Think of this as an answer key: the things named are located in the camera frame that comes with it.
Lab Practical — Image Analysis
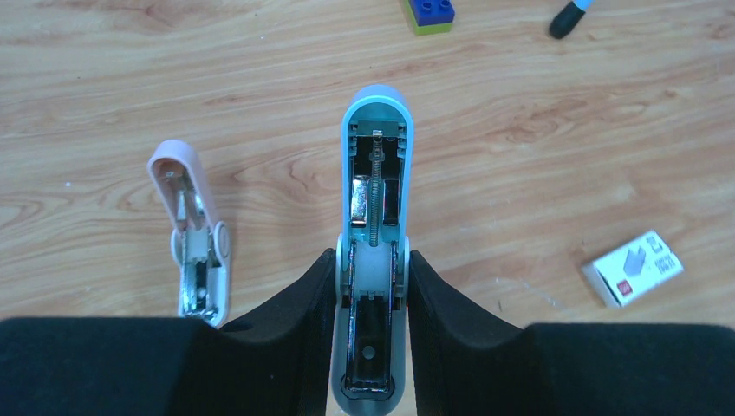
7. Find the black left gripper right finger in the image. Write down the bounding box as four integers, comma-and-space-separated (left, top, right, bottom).
407, 250, 734, 415

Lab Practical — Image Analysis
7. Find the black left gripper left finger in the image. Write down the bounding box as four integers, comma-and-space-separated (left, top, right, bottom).
1, 249, 335, 415

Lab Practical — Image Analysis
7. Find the white staple box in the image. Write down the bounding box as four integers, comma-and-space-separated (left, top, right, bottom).
582, 230, 684, 308

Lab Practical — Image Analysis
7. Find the purple green small block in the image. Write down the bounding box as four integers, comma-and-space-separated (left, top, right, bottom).
401, 0, 455, 36

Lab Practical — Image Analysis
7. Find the grey tripod stand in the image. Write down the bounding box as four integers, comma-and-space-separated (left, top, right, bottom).
548, 0, 595, 40

